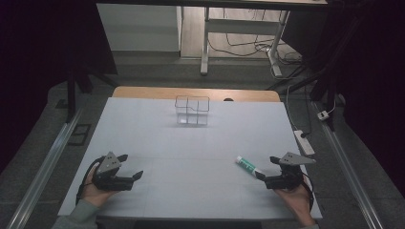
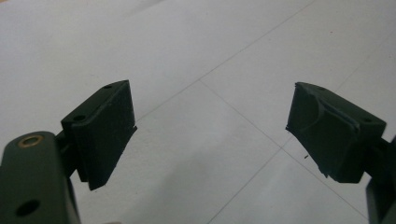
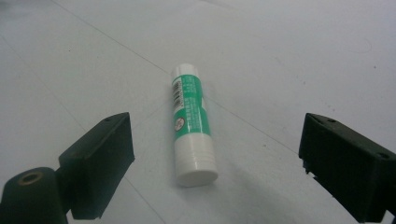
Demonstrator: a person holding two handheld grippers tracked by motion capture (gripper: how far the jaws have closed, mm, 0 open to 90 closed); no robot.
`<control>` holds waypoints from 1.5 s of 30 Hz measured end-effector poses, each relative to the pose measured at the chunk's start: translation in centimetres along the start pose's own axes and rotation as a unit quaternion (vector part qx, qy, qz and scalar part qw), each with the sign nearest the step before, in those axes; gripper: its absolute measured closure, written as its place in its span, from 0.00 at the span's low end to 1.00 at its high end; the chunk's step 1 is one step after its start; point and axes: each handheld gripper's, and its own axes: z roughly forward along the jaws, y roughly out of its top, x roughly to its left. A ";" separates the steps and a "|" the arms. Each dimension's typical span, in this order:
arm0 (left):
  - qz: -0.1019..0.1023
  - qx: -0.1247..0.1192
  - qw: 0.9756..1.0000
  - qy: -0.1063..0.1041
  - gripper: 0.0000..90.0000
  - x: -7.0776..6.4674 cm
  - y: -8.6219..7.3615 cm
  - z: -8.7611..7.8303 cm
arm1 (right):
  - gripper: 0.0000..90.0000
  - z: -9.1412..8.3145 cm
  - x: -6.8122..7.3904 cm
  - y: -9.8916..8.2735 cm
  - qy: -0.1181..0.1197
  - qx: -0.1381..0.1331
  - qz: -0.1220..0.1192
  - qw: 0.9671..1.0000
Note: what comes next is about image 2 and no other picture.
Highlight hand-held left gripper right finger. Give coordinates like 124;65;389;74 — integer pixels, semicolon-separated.
285;81;396;184

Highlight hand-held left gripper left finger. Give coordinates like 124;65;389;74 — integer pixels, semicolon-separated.
55;79;138;191

